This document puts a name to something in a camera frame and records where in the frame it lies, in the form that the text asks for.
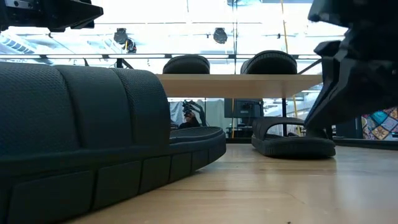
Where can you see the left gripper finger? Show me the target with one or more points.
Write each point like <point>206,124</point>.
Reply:
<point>71,14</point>
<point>86,25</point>

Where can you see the black rubber slide sandal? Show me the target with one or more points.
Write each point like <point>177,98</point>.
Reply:
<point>269,62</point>
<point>77,124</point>
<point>289,146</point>
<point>186,65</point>

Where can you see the black background robot arm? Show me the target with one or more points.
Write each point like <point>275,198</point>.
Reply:
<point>194,109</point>

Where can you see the wooden shelf board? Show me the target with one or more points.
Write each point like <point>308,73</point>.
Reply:
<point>236,85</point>

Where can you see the black box cabinet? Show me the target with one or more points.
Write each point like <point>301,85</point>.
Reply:
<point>349,130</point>

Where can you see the black ceiling spotlight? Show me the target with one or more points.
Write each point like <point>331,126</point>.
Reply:
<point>220,35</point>
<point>120,35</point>

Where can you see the colourful patchwork quilt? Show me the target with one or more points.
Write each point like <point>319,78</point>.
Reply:
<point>382,124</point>

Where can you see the black monitor screen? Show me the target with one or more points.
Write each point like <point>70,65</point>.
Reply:
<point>244,108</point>

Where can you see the white draped cloth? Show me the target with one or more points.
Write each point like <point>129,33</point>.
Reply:
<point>176,112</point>

